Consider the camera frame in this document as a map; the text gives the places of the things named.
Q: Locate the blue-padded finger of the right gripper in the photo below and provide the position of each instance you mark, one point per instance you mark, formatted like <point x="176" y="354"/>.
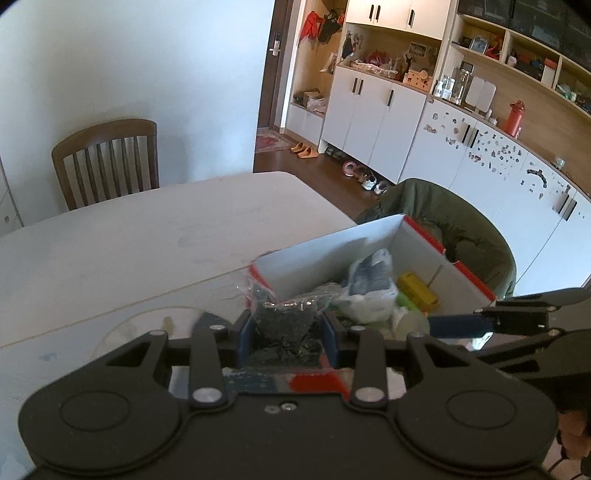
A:
<point x="459" y="326"/>

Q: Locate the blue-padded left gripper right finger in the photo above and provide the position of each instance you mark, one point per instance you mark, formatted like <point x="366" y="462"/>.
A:
<point x="332" y="335"/>

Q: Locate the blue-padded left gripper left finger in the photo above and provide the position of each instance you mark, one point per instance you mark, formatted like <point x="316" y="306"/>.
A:
<point x="243" y="329"/>

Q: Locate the bag of dark items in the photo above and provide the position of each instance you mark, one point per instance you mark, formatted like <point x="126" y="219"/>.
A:
<point x="287" y="334"/>

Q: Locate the person's hand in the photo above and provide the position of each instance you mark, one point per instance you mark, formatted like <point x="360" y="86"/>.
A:
<point x="574" y="434"/>

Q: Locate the yellow box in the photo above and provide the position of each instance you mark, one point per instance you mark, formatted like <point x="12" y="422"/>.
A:
<point x="417" y="292"/>

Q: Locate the green tube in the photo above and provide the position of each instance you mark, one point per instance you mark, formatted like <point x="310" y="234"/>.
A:
<point x="403" y="301"/>

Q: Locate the white blue plastic bag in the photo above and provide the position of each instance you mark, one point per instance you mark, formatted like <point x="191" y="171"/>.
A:
<point x="370" y="293"/>

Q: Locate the white cardboard box red trim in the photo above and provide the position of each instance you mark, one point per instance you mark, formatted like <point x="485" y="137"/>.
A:
<point x="326" y="260"/>

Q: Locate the pink shoes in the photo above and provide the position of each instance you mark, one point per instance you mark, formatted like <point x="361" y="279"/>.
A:
<point x="351" y="169"/>

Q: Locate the orange slippers pair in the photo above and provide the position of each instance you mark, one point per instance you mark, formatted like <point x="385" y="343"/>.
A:
<point x="304" y="151"/>

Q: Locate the red thermos bottle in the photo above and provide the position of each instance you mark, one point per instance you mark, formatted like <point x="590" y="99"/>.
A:
<point x="513" y="122"/>

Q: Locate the brown wooden chair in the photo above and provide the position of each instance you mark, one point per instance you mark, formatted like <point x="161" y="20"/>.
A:
<point x="107" y="161"/>

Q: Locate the white cabinet row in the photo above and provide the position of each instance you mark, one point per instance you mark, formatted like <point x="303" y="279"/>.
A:
<point x="422" y="90"/>

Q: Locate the low white side cabinet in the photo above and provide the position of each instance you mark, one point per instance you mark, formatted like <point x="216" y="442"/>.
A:
<point x="10" y="219"/>

